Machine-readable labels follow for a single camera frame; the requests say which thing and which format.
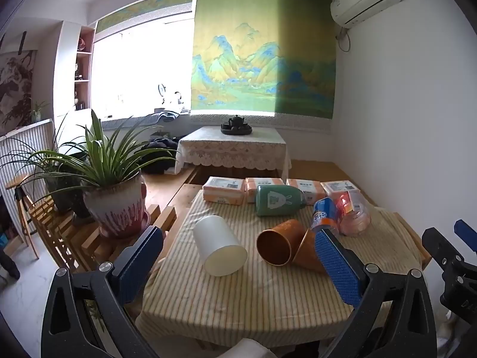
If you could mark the small green plant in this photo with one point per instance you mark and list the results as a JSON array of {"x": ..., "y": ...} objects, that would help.
[{"x": 37, "y": 113}]

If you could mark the kettle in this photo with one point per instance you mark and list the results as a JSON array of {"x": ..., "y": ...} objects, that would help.
[{"x": 179, "y": 98}]

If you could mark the striped yellow tablecloth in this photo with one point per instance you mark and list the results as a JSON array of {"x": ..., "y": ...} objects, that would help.
[{"x": 231, "y": 305}]

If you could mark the white cup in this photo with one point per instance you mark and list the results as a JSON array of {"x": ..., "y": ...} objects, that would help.
[{"x": 220, "y": 246}]

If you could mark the white cloth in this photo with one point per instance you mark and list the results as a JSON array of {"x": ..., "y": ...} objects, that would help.
[{"x": 257, "y": 348}]

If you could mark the low table with lace cloth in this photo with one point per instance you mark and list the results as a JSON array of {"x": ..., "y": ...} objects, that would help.
[{"x": 231, "y": 149}]

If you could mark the orange cup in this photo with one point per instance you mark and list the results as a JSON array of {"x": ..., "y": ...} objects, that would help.
[
  {"x": 275, "y": 244},
  {"x": 307, "y": 251}
]

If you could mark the black tea tray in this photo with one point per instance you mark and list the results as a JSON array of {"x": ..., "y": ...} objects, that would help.
[{"x": 236, "y": 130}]

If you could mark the plant in white red pot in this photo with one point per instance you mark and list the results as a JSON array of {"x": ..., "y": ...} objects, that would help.
[{"x": 115, "y": 205}]

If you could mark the orange tissue packet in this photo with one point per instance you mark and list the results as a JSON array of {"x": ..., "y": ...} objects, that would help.
[
  {"x": 341, "y": 186},
  {"x": 262, "y": 181},
  {"x": 223, "y": 190},
  {"x": 307, "y": 187}
]

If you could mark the grey windowsill cushion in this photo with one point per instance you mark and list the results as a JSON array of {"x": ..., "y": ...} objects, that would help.
[{"x": 141, "y": 121}]

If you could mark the black teapot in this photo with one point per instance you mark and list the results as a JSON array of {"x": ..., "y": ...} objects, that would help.
[{"x": 236, "y": 121}]

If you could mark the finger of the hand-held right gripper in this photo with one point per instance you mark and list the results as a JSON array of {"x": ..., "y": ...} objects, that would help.
[
  {"x": 439, "y": 244},
  {"x": 465, "y": 235}
]

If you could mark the dark bag on floor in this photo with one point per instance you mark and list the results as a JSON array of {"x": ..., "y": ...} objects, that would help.
[{"x": 162, "y": 153}]

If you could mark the green bottle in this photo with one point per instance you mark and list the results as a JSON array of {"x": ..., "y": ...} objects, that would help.
[{"x": 279, "y": 201}]

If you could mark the white slatted radiator cover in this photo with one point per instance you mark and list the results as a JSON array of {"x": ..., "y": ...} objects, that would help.
[{"x": 22, "y": 149}]

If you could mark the dark object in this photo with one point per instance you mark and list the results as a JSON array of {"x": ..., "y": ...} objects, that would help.
[{"x": 8, "y": 264}]

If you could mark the green landscape roller blind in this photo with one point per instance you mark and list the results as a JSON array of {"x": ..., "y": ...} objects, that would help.
[{"x": 261, "y": 52}]

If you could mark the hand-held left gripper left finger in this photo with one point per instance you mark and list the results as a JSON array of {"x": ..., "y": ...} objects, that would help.
[{"x": 139, "y": 264}]

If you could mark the wooden table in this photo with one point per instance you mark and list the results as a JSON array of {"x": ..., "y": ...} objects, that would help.
[{"x": 411, "y": 236}]

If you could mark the ink painting wall scroll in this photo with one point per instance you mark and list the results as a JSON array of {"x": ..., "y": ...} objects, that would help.
[{"x": 15, "y": 89}]

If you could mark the rolled-up landscape blind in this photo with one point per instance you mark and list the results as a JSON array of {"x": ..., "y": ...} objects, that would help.
[{"x": 145, "y": 11}]

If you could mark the white wall shelf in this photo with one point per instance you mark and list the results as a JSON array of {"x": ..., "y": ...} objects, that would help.
[{"x": 82, "y": 67}]

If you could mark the plant in dark pot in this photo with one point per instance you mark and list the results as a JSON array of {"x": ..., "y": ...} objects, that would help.
[{"x": 63, "y": 194}]

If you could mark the wooden plant stand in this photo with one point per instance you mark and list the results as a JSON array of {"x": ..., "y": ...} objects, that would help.
[{"x": 89, "y": 248}]

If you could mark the blue soda bottle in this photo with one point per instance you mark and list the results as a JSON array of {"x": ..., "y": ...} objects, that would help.
[{"x": 325, "y": 212}]

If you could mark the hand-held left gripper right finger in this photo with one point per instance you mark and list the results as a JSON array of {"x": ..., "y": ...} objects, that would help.
[{"x": 335, "y": 266}]

